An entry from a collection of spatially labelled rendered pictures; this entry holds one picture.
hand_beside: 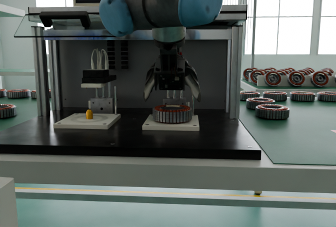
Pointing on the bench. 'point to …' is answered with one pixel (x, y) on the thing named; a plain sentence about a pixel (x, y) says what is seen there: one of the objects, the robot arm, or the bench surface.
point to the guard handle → (46, 19)
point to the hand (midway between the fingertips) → (172, 100)
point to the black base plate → (132, 137)
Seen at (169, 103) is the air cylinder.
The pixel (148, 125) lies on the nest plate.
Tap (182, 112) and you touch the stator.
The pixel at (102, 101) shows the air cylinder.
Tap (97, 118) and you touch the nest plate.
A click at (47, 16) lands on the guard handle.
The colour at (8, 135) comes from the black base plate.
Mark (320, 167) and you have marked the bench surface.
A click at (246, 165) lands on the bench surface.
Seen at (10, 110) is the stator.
